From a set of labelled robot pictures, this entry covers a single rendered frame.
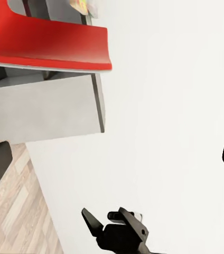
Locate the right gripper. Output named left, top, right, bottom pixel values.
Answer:
left=81, top=207, right=150, bottom=254

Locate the jigsaw puzzle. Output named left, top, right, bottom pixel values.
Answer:
left=69, top=0, right=88, bottom=15

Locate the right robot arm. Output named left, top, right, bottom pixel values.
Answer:
left=81, top=207, right=156, bottom=254

